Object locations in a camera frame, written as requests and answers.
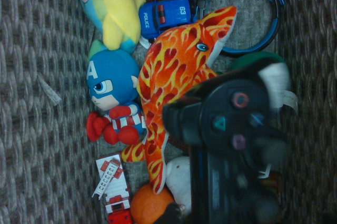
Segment grey paper tag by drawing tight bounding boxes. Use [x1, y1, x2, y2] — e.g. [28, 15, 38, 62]
[36, 74, 63, 107]

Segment grey wicker basket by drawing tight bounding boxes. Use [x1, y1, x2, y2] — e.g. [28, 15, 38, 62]
[0, 0, 337, 224]

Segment red and white fire truck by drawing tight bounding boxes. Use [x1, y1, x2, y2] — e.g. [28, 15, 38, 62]
[91, 151, 132, 224]

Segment white plush toy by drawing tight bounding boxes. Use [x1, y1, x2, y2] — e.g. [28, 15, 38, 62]
[165, 156, 193, 216]

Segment black and blue headphones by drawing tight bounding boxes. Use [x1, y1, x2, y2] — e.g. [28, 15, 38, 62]
[207, 0, 286, 58]

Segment blue police toy car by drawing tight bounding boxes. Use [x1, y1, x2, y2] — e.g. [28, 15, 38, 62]
[138, 0, 198, 42]

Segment black Sony gamepad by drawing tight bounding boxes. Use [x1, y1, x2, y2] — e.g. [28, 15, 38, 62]
[162, 59, 298, 224]

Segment orange flame dolphin plush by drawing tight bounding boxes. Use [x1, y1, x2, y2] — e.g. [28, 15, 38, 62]
[121, 5, 237, 195]

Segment orange ball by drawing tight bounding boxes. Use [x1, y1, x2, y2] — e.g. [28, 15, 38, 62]
[130, 184, 176, 224]

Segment Captain America plush doll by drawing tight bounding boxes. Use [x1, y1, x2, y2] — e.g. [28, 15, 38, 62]
[86, 39, 147, 146]

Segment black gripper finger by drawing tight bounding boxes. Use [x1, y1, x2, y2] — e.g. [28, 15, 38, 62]
[155, 201, 185, 224]

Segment green plush toy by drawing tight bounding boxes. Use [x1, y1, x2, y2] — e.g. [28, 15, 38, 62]
[229, 52, 286, 74]

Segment yellow and blue plush toy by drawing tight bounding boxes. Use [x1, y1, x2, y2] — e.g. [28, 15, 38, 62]
[77, 0, 145, 54]

